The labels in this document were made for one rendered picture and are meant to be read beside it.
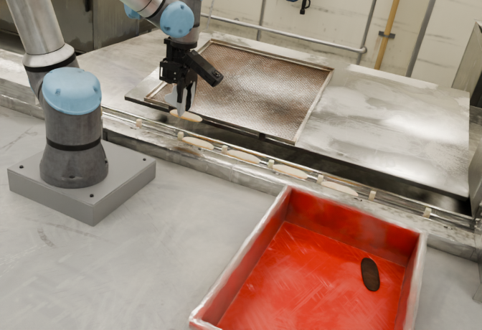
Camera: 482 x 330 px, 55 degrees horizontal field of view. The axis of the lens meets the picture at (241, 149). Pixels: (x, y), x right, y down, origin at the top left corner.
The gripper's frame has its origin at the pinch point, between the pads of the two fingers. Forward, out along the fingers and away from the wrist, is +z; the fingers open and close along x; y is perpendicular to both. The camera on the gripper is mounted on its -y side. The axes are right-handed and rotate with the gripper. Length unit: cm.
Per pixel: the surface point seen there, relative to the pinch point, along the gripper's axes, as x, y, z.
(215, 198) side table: 18.7, -18.9, 11.8
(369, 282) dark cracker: 31, -59, 10
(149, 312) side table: 57, -23, 11
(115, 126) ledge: 7.3, 18.6, 7.6
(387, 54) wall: -369, -41, 67
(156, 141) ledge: 8.4, 4.5, 7.6
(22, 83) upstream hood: 9, 49, 2
